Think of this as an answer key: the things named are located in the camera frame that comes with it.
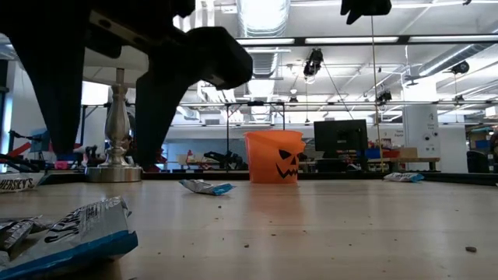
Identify blue white Hershey's bar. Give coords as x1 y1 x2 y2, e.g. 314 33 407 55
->
179 178 237 196
0 172 46 194
0 196 139 280
383 172 425 184

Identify white cabinet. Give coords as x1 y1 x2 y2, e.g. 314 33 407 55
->
402 103 441 159

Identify thin hanging cord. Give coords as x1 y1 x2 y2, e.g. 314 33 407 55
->
368 15 384 172

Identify black office chair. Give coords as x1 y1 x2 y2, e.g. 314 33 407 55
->
465 150 492 174

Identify wooden workshop table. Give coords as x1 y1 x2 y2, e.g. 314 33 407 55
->
367 156 441 172

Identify black aluminium table frame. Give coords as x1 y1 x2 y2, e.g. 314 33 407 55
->
38 170 498 186

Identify silver ventilation duct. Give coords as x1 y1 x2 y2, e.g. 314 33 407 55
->
237 0 292 79
418 42 498 78

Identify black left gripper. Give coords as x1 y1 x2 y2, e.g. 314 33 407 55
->
0 0 195 156

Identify long ceiling light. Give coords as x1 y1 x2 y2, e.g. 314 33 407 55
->
235 35 498 46

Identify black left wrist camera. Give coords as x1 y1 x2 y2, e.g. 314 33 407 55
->
182 26 254 91

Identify blue storage bins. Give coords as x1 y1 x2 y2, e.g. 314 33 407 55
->
468 138 498 151

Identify blue lit monitor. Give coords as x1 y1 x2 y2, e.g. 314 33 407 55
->
30 128 52 153

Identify black computer monitor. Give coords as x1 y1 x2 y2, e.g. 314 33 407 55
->
314 119 369 172

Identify red black background robot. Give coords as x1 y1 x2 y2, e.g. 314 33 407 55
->
0 130 40 174

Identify orange pumpkin face bucket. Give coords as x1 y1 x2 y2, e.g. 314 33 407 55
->
244 130 307 184

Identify white shade silver table lamp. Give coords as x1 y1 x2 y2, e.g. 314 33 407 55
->
83 46 151 184

